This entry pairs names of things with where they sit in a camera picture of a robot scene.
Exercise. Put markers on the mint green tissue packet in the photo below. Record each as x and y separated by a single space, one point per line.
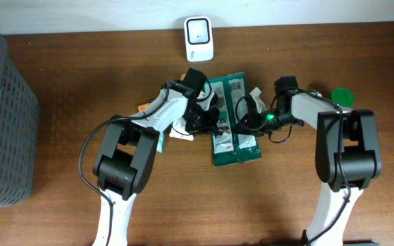
160 143

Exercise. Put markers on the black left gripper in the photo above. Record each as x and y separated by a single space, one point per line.
211 126

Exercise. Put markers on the white barcode scanner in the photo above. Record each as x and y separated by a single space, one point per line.
198 39

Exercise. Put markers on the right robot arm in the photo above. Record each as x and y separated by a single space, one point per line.
347 154

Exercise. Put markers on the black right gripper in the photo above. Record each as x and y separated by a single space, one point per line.
250 125

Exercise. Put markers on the green wipes packet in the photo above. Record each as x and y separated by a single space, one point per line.
231 148

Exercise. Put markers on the grey plastic mesh basket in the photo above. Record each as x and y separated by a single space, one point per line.
19 120

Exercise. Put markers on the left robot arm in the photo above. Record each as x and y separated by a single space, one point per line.
125 159

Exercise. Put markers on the white cream tube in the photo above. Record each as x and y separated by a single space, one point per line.
178 130

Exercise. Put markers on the small orange packet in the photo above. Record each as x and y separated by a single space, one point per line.
142 107

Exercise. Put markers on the green lid jar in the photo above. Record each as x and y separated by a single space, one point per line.
342 96

